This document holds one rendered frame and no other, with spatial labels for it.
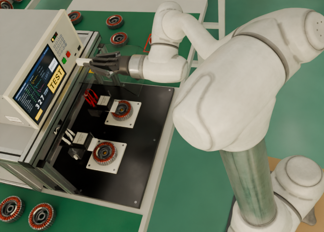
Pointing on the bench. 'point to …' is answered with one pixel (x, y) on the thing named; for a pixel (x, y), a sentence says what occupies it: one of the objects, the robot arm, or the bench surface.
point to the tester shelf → (35, 145)
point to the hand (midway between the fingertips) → (84, 62)
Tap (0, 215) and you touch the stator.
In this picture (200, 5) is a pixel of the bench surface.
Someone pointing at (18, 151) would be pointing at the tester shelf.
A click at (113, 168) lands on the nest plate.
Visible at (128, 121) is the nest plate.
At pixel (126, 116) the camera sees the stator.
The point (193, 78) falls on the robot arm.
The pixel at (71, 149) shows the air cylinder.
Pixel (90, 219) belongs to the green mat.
